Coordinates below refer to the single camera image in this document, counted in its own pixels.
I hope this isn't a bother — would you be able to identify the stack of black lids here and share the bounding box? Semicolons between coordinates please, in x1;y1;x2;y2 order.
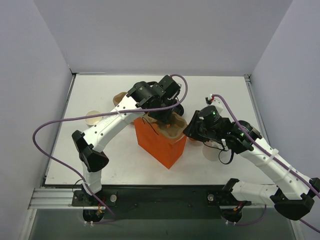
173;104;185;116

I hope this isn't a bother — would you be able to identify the stack of paper cups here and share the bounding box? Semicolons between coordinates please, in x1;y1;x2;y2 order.
85;110;103;128

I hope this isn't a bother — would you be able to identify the white straw holder cup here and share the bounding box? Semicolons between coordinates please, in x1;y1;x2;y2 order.
202;141;223;162

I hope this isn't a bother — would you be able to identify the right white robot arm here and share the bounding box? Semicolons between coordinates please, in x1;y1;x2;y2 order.
183;105;320;221

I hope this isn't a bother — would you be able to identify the orange paper bag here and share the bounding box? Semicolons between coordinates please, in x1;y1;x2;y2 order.
133;117;187;169

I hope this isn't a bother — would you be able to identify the single brown paper cup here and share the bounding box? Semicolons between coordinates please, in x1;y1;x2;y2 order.
188;137;199;142

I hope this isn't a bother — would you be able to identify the brown pulp cup carrier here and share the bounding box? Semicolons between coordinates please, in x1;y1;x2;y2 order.
142;112;187;144

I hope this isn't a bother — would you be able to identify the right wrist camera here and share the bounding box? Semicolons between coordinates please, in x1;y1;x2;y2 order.
205;94;224;114

